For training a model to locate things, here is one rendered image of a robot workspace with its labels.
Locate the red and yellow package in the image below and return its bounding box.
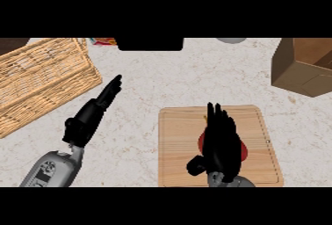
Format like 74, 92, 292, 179
90, 38, 118, 47

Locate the black appliance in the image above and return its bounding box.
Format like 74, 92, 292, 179
114, 38, 186, 52

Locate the brown cardboard box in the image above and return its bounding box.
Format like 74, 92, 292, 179
270, 38, 332, 98

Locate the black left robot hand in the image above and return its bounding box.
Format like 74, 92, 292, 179
60, 74, 122, 149

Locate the wooden cutting board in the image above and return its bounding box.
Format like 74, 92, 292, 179
156, 105, 285, 188

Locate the grey round object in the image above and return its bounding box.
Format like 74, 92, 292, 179
215, 38, 248, 45

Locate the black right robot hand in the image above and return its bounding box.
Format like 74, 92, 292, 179
186, 102, 243, 184

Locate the wicker basket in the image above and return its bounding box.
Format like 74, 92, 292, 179
0, 38, 103, 140

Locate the dark brown object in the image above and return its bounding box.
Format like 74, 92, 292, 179
0, 38, 31, 56

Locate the red pear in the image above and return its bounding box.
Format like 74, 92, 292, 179
198, 114, 251, 163

